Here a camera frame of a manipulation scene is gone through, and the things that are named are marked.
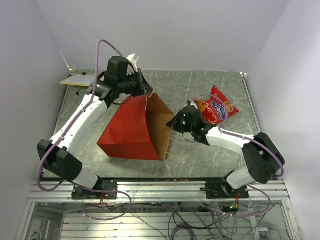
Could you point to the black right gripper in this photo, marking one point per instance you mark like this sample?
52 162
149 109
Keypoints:
173 123

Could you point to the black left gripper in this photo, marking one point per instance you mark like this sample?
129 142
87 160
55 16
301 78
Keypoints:
144 87

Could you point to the red brown paper bag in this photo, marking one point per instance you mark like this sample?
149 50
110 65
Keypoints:
138 130

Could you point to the orange red chips packet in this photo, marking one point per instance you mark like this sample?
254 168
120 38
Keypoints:
212 111

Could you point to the red snack packet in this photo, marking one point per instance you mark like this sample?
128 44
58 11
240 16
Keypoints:
230 107

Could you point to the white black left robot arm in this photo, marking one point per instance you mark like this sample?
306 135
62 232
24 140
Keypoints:
57 154

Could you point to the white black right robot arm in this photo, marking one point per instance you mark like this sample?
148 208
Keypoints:
262 158

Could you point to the white board yellow edge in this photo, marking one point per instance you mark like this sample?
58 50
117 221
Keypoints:
78 80

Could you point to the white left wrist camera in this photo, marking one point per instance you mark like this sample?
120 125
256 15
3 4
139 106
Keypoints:
133 59

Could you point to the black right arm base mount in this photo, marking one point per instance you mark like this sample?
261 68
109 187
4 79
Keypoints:
217 188

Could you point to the aluminium frame rail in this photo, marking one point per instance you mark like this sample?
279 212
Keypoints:
161 192

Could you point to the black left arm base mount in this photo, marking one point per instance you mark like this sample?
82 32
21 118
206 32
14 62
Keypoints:
104 189

